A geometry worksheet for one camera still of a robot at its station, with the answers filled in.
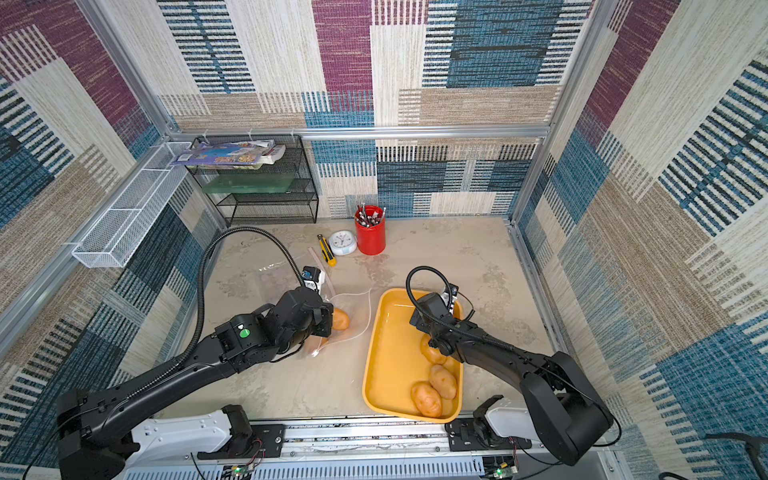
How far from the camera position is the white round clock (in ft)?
3.63

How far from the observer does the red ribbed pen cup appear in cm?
101

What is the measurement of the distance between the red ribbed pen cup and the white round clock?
1.1 inches
